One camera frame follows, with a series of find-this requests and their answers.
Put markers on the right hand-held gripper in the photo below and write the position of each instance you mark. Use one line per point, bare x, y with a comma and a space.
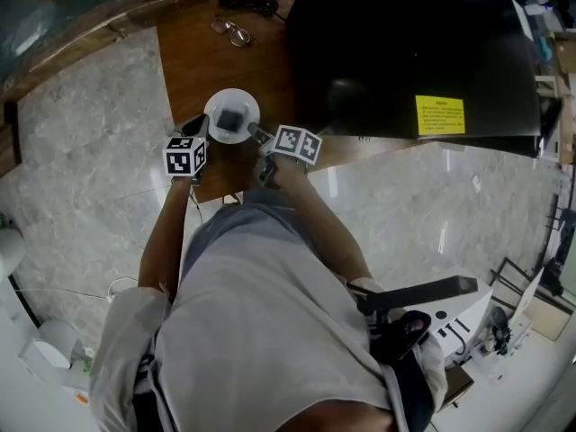
297, 144

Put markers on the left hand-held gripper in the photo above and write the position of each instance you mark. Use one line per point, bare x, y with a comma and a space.
184, 158

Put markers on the white round plate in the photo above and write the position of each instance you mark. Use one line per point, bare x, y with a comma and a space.
231, 93

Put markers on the black appliance with yellow label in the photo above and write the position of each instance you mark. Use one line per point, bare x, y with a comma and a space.
405, 38

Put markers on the person's left forearm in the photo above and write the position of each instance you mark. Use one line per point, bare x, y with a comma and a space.
164, 232

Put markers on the person's right forearm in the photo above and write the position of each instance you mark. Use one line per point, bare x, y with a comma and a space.
319, 223

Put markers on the person's grey jeans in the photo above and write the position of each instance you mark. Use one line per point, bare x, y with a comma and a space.
261, 223

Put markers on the thin-framed glasses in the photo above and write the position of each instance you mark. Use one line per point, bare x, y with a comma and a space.
238, 36

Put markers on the wooden steps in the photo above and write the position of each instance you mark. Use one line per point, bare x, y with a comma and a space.
9, 142

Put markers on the person's white shirt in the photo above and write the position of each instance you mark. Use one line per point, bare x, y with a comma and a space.
261, 331

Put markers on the white cylindrical device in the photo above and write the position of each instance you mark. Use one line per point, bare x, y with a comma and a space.
10, 254

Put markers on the white rounded appliance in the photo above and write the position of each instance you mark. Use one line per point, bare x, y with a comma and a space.
54, 344

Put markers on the white cabinet with black marks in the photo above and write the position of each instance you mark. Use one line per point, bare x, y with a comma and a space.
472, 313

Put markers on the person's face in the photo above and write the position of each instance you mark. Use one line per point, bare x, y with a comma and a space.
342, 416

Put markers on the brown box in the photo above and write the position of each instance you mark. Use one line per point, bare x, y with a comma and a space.
458, 385

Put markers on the black metal frame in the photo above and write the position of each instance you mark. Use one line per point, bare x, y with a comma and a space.
555, 223

